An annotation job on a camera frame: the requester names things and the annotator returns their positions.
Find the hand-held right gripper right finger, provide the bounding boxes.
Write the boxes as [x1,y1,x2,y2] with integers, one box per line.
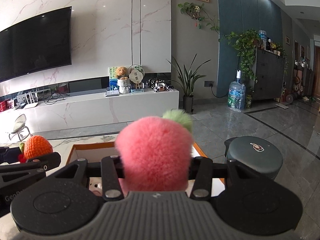
[189,156,265,201]

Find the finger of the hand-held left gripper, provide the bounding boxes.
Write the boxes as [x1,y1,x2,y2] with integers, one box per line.
[0,146,24,165]

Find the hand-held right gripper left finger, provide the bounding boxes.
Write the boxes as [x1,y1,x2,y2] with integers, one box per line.
[54,155,125,202]

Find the orange cardboard box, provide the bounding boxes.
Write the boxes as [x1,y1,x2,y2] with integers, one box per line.
[66,141,227,198]

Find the orange crocheted strawberry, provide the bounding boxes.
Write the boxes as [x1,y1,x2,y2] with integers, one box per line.
[18,135,54,163]

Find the pink fluffy plush peach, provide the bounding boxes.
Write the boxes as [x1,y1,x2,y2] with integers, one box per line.
[114,109,194,193]

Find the clear small chair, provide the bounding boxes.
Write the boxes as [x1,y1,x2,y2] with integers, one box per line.
[9,114,32,142]

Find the red box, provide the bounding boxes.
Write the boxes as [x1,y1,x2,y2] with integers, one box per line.
[0,99,15,112]

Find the dark grey trash can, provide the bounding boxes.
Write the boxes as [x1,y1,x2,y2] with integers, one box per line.
[224,135,284,182]

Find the white router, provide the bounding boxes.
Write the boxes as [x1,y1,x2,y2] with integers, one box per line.
[22,90,39,109]

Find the white marble TV cabinet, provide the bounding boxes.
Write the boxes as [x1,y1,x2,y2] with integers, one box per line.
[0,87,180,133]

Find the potted long-leaf plant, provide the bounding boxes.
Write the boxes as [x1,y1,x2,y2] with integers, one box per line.
[166,55,212,114]

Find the blue water bottle with pump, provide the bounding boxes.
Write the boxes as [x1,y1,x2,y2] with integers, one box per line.
[227,69,247,112]

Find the teddy bear in white pot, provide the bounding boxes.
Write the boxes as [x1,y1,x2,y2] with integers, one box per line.
[114,66,131,94]

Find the small landscape painting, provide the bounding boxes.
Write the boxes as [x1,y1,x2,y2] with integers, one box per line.
[108,67,120,92]

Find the black and white toy cars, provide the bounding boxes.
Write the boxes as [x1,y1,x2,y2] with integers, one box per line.
[149,78,174,91]

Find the round paper fan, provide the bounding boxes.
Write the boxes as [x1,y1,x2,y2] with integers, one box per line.
[129,64,145,90]

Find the black television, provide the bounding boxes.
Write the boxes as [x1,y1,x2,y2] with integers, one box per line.
[0,6,73,83]

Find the dark grey drawer cabinet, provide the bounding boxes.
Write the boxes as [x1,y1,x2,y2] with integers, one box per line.
[251,47,287,102]

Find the trailing pothos plant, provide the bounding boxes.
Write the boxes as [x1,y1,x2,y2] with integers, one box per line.
[219,29,263,83]

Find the black cables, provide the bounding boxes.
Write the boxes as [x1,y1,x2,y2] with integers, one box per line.
[44,91,69,105]

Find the wall-hung vine plant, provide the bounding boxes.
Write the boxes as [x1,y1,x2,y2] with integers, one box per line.
[178,2,222,34]

